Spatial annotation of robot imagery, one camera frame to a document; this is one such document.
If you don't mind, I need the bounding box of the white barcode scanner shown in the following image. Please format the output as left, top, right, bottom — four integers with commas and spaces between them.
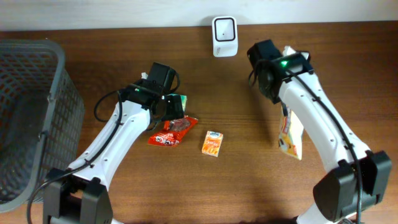
211, 16, 239, 57

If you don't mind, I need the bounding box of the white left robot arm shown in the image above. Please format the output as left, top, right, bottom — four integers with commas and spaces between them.
41, 62, 184, 224

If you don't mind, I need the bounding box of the orange juice carton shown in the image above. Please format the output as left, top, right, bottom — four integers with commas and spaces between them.
201, 131, 223, 157

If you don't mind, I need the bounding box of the beige wet wipes pack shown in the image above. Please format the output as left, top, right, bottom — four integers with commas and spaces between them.
278, 104, 304, 161

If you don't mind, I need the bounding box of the grey plastic basket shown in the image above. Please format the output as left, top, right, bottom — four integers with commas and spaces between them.
1, 40, 85, 213

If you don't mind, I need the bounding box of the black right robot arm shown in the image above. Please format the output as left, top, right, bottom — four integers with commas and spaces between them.
247, 40, 392, 223

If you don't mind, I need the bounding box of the red candy bag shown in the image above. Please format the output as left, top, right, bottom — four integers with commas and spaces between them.
147, 115, 198, 147

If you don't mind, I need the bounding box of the Kleenex tissue pack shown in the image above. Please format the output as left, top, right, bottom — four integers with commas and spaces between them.
170, 93, 187, 111

